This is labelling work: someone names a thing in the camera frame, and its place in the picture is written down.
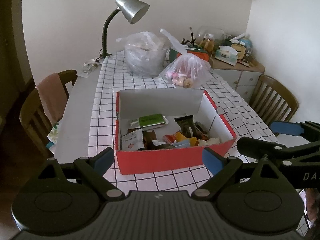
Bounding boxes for pink cloth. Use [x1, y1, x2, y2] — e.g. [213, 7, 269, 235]
[36, 72, 67, 123]

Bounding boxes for white wooden-top cabinet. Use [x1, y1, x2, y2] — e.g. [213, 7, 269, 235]
[209, 55, 265, 103]

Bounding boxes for tissue box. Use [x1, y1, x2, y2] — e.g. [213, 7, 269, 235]
[214, 45, 238, 67]

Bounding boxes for glass jar amber contents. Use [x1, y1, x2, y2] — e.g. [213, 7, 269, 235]
[203, 34, 215, 53]

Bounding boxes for green and orange tin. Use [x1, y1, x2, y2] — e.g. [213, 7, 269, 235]
[169, 45, 210, 62]

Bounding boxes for floral seat cushion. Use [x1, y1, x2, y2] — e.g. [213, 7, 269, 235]
[45, 120, 63, 150]

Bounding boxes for dark brown snack packet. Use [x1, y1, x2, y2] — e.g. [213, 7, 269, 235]
[174, 115, 198, 138]

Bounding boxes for dark triangular snack packet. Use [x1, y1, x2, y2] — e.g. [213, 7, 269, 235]
[152, 140, 175, 150]

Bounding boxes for large clear plastic bag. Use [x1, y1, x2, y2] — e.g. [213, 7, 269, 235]
[116, 31, 173, 78]

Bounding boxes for white crumpled wrappers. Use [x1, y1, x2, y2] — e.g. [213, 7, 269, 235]
[77, 59, 103, 77]

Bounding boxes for clear glass bowl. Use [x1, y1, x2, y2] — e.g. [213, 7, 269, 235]
[196, 25, 225, 45]

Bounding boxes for white checkered tablecloth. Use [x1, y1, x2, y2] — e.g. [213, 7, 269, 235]
[87, 50, 278, 193]

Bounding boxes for silver desk lamp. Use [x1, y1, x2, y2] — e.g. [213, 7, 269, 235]
[99, 0, 150, 59]

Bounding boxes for red cardboard box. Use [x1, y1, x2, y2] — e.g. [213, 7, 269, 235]
[115, 88, 237, 175]

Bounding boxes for white red-patterned snack packet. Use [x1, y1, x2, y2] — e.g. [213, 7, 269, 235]
[162, 134, 180, 144]

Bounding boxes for small black tripod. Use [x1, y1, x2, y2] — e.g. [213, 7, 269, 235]
[181, 27, 197, 47]

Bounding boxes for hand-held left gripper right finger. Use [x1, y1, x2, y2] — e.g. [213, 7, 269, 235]
[191, 147, 283, 202]

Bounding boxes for plastic bag of pink snacks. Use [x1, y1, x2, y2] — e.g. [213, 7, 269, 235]
[159, 28, 212, 90]

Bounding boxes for green snack packet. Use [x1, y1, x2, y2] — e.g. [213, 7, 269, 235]
[129, 113, 169, 128]

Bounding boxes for plain white snack packet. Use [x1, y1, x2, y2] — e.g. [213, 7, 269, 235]
[196, 137, 222, 147]

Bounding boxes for white packet red stamp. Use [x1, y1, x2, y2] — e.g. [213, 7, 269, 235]
[121, 128, 145, 151]

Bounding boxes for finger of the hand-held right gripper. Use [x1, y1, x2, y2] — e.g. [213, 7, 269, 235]
[270, 120, 320, 140]
[236, 137, 320, 167]

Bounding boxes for wooden chair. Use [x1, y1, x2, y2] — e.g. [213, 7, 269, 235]
[249, 74, 299, 128]
[19, 69, 78, 155]

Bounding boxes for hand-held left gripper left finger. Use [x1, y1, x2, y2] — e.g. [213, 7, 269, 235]
[37, 147, 125, 202]

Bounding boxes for yellow snack packet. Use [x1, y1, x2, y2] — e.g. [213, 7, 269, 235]
[175, 131, 198, 147]

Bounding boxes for wooden door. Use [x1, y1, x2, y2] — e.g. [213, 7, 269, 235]
[0, 0, 35, 100]

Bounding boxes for person's right hand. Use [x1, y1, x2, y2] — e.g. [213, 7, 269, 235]
[304, 187, 320, 228]

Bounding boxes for grey-blue snack packet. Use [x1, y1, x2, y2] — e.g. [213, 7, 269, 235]
[174, 140, 192, 149]

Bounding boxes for blue round container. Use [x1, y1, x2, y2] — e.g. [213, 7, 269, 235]
[239, 34, 253, 63]

